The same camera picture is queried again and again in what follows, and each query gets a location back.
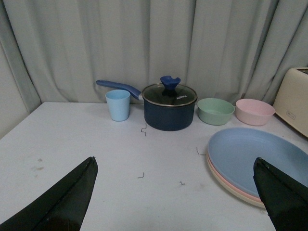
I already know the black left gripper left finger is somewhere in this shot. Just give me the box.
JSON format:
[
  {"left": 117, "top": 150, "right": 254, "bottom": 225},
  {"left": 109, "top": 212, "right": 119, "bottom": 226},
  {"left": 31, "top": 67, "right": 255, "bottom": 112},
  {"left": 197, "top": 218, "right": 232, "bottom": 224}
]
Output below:
[{"left": 0, "top": 157, "right": 98, "bottom": 231}]

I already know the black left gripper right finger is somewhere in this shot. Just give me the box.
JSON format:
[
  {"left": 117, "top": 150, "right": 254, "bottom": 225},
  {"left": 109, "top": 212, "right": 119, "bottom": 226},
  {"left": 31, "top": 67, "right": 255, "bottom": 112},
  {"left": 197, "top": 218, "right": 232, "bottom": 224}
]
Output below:
[{"left": 253, "top": 157, "right": 308, "bottom": 231}]

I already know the pink plate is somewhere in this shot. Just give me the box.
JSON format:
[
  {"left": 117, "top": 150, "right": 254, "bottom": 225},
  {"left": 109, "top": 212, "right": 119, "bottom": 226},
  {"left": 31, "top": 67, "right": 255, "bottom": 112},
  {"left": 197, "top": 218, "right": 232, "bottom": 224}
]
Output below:
[{"left": 206, "top": 154, "right": 262, "bottom": 203}]

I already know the blue plate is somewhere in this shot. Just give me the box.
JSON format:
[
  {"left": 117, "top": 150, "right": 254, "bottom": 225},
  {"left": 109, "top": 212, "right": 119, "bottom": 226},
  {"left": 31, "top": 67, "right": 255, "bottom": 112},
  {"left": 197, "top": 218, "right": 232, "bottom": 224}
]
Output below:
[{"left": 207, "top": 128, "right": 308, "bottom": 197}]

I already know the cream plate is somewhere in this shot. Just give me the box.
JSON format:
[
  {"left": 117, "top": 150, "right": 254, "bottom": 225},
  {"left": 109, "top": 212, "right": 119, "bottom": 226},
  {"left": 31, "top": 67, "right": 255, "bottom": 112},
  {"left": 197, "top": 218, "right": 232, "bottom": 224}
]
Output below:
[{"left": 206, "top": 160, "right": 266, "bottom": 209}]

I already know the pink bowl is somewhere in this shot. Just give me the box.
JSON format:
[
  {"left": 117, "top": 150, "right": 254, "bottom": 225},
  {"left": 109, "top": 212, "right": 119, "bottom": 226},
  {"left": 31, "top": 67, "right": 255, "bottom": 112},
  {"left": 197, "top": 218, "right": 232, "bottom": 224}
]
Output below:
[{"left": 235, "top": 99, "right": 275, "bottom": 126}]

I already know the cream toaster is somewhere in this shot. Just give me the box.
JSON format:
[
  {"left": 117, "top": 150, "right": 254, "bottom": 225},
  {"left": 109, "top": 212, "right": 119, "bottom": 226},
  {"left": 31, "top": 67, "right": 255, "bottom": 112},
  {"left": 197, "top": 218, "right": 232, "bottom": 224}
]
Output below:
[{"left": 273, "top": 67, "right": 308, "bottom": 137}]

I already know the green bowl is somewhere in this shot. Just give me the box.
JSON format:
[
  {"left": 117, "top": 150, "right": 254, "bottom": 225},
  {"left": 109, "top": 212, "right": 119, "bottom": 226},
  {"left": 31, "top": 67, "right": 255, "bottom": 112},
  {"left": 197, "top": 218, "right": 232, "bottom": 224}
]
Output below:
[{"left": 197, "top": 98, "right": 235, "bottom": 126}]

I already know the light blue cup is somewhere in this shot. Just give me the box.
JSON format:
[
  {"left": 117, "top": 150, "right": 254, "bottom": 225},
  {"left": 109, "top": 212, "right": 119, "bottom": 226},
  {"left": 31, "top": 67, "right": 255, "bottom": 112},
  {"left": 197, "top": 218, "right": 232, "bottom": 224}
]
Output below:
[{"left": 105, "top": 90, "right": 130, "bottom": 122}]

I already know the dark blue saucepan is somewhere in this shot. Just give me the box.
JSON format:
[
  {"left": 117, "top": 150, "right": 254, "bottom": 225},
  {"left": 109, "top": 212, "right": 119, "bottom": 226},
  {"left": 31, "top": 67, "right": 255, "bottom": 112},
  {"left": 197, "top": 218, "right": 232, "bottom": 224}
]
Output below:
[{"left": 96, "top": 80, "right": 197, "bottom": 131}]

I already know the glass pot lid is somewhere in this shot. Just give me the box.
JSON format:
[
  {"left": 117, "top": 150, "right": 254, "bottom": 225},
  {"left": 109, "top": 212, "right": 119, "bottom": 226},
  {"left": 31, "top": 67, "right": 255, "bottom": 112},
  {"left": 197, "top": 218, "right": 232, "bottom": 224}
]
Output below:
[{"left": 142, "top": 76, "right": 197, "bottom": 107}]

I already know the grey curtain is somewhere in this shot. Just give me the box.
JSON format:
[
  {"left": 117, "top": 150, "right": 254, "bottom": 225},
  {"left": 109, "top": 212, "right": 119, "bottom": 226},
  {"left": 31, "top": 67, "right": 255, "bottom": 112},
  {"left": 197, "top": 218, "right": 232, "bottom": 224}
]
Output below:
[{"left": 0, "top": 0, "right": 308, "bottom": 140}]

